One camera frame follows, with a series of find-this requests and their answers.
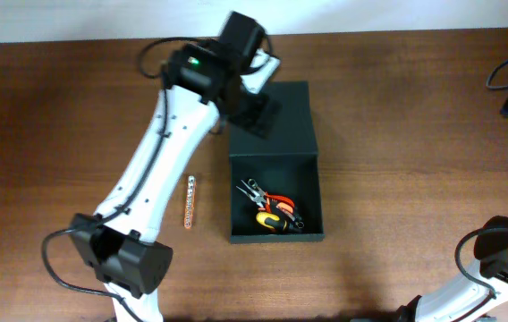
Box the black gift box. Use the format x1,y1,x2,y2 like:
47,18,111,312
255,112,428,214
229,81,325,244

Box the silver ring wrench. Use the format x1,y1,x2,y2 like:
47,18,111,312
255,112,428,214
247,178,305,231

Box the orange black long-nose pliers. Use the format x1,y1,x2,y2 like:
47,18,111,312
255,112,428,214
237,179,297,221

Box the orange socket bit rail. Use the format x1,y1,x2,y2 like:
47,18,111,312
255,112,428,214
183,175,196,229

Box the yellow black screwdriver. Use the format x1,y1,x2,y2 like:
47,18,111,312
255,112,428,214
256,212,302,233

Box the small red handled pliers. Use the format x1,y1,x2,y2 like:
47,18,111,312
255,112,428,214
265,194,295,214

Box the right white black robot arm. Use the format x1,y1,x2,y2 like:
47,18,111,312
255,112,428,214
390,216,508,322

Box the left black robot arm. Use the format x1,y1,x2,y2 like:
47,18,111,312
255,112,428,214
69,12,280,321

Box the left black camera cable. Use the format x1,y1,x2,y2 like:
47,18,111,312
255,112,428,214
39,33,275,322

